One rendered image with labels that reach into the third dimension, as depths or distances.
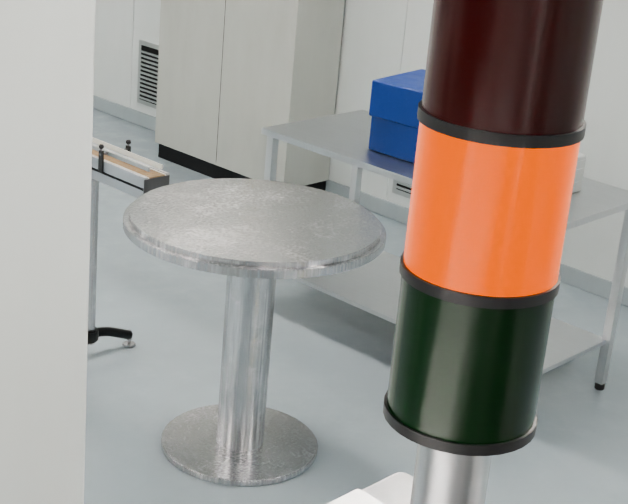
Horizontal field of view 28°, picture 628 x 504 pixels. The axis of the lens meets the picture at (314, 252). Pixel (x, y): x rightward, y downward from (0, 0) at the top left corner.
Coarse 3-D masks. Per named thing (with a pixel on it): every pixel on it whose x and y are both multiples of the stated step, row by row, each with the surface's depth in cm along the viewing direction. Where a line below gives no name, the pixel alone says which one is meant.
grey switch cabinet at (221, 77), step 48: (192, 0) 773; (240, 0) 744; (288, 0) 717; (336, 0) 735; (192, 48) 782; (240, 48) 752; (288, 48) 725; (336, 48) 747; (192, 96) 791; (240, 96) 761; (288, 96) 732; (192, 144) 800; (240, 144) 769; (288, 144) 742
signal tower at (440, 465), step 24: (432, 120) 37; (504, 144) 36; (528, 144) 36; (552, 144) 36; (432, 288) 38; (552, 288) 38; (384, 408) 41; (408, 432) 40; (528, 432) 40; (432, 456) 41; (456, 456) 41; (480, 456) 41; (432, 480) 41; (456, 480) 41; (480, 480) 41
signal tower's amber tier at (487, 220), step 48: (432, 144) 37; (480, 144) 36; (576, 144) 37; (432, 192) 37; (480, 192) 36; (528, 192) 36; (432, 240) 38; (480, 240) 37; (528, 240) 37; (480, 288) 37; (528, 288) 38
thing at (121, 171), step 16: (96, 144) 515; (128, 144) 501; (96, 160) 497; (112, 160) 497; (128, 160) 487; (144, 160) 490; (96, 176) 499; (112, 176) 492; (128, 176) 485; (144, 176) 480; (160, 176) 484; (128, 192) 487; (144, 192) 480
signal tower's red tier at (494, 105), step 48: (480, 0) 35; (528, 0) 34; (576, 0) 35; (432, 48) 37; (480, 48) 35; (528, 48) 35; (576, 48) 35; (432, 96) 37; (480, 96) 36; (528, 96) 35; (576, 96) 36
